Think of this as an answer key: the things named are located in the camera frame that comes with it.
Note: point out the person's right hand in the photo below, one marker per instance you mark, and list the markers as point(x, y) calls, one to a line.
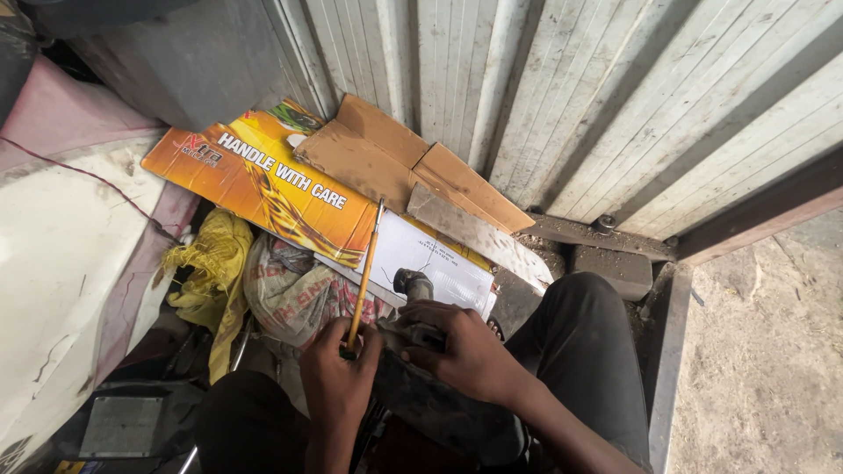
point(471, 355)

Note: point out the person's left hand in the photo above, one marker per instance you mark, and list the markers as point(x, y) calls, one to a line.
point(336, 382)

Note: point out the person's left fingers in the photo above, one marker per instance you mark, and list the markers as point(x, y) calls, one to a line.
point(332, 334)

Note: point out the dark grey machine part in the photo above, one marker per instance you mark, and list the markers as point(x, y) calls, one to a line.
point(434, 408)

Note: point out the white woven printed sack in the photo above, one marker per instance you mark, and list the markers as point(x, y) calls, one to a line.
point(296, 296)

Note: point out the yellow woven sack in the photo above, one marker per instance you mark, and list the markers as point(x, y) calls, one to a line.
point(214, 276)

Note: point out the orange printed cardboard box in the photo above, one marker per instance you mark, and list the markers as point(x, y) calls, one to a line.
point(276, 184)

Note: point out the dirty wooden plank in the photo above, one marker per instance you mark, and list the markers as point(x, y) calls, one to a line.
point(474, 234)

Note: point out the brown cardboard flaps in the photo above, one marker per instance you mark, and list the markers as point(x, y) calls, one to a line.
point(395, 161)

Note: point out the grey ribbed metal plate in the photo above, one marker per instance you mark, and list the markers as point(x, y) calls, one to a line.
point(120, 426)

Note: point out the person's black trousers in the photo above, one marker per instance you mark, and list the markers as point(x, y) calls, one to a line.
point(579, 355)

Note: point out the white vehicle body panel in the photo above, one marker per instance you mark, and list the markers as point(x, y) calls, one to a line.
point(59, 276)

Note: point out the small grey brick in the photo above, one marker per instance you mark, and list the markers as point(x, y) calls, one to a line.
point(612, 270)

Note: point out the metal bolt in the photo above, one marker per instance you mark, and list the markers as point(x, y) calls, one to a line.
point(604, 224)

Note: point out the large grey concrete block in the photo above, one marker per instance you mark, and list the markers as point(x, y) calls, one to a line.
point(178, 59)

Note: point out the grey metal floor rail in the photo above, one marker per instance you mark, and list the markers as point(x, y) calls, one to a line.
point(668, 368)

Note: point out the rusty metal frame bar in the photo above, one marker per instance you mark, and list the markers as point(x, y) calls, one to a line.
point(757, 210)

